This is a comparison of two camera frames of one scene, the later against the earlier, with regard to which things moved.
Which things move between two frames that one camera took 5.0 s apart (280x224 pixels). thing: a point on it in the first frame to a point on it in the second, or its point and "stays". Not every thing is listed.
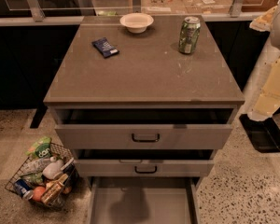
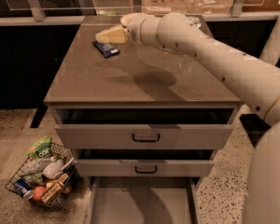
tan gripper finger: x=274 y=91 to x=116 y=35
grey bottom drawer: x=143 y=201 stays
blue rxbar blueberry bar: x=105 y=48 stays
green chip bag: x=41 y=148 stays
